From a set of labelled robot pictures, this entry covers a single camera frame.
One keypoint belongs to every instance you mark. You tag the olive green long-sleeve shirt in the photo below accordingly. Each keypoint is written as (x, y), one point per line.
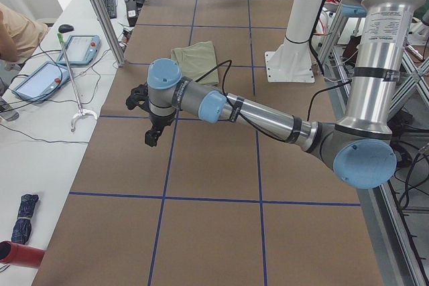
(195, 60)

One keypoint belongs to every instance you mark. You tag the lower teach pendant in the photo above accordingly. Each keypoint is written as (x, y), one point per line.
(42, 83)

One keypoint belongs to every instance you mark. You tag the black power adapter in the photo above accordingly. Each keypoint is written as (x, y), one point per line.
(132, 12)

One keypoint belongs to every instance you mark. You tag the aluminium table frame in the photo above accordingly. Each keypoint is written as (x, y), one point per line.
(384, 79)

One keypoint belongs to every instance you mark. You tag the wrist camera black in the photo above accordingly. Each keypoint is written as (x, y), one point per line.
(138, 98)

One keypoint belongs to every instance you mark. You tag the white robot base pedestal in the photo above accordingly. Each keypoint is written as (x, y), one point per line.
(292, 62)

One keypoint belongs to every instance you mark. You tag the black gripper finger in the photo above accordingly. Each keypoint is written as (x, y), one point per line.
(151, 138)

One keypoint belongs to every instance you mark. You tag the black keyboard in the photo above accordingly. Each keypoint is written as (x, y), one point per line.
(110, 6)

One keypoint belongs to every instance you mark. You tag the black computer mouse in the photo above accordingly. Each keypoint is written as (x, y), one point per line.
(65, 28)

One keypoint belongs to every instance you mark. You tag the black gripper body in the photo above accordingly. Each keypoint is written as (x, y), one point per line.
(157, 121)

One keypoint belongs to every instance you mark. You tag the upper teach pendant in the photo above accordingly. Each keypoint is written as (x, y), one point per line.
(81, 49)

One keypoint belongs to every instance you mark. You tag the metal reacher grabber tool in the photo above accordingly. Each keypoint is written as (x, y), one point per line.
(81, 111)

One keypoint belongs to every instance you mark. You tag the dark blue folded cloth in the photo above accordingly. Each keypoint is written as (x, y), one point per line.
(22, 228)

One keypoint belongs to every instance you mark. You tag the teach pendant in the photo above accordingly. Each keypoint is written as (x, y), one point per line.
(81, 49)
(42, 83)

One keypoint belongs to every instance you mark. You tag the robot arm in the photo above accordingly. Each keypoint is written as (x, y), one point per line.
(195, 159)

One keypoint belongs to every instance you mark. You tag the aluminium frame post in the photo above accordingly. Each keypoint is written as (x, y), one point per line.
(109, 32)

